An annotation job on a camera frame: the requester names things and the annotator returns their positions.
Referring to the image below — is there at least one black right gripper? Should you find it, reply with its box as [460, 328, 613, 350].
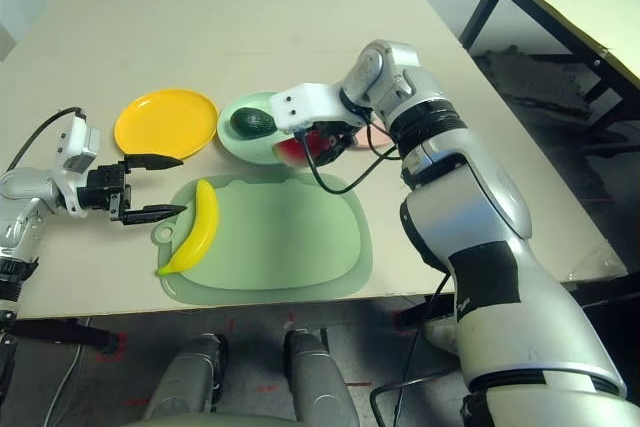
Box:
[307, 121, 355, 167]

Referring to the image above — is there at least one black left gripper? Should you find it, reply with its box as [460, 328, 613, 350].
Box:
[77, 152, 189, 227]

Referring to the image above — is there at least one red watermelon slice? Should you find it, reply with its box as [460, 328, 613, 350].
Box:
[271, 129, 334, 171]

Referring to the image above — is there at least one yellow toy banana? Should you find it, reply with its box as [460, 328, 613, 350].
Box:
[154, 179, 221, 278]

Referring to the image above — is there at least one dark green toy avocado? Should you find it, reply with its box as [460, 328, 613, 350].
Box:
[229, 107, 278, 140]

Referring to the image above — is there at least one pink plastic plate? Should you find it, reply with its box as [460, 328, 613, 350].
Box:
[349, 124, 396, 151]

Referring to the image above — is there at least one yellow plastic plate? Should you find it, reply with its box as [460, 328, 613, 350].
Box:
[114, 89, 220, 163]

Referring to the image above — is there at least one mint green plastic plate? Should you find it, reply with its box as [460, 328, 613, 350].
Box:
[215, 90, 301, 167]

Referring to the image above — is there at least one green cutting board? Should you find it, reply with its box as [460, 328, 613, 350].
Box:
[151, 172, 375, 306]

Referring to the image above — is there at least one red floor tape square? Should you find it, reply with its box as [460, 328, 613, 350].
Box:
[392, 310, 419, 336]
[96, 331, 127, 363]

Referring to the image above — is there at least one grey robot left leg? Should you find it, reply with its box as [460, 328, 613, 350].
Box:
[144, 334, 231, 421]

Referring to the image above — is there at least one grey robot leg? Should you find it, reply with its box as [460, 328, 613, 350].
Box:
[283, 329, 359, 427]
[144, 334, 231, 421]

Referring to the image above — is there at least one grey robot right leg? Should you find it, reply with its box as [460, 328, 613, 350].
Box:
[283, 329, 359, 427]

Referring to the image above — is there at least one beige robot torso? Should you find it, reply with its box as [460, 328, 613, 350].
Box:
[124, 411, 301, 427]

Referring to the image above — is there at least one clear plastic bag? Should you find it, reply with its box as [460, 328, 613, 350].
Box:
[567, 241, 630, 284]

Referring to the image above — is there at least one black right camera cable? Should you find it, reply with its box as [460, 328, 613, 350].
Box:
[294, 127, 401, 196]

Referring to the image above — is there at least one black camera cable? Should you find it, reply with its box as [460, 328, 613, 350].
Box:
[294, 127, 401, 196]
[8, 106, 86, 171]

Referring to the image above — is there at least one thin black right gripper cable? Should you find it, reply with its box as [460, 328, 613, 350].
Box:
[364, 106, 401, 161]

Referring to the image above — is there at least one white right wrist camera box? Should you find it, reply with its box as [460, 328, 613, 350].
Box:
[271, 82, 351, 133]

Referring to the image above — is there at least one black left camera cable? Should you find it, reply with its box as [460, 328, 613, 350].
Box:
[8, 106, 86, 171]

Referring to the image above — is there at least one white floor cable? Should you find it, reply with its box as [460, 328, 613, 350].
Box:
[44, 346, 84, 427]

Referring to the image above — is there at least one black trailing robot cable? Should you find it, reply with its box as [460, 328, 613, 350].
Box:
[369, 271, 454, 427]

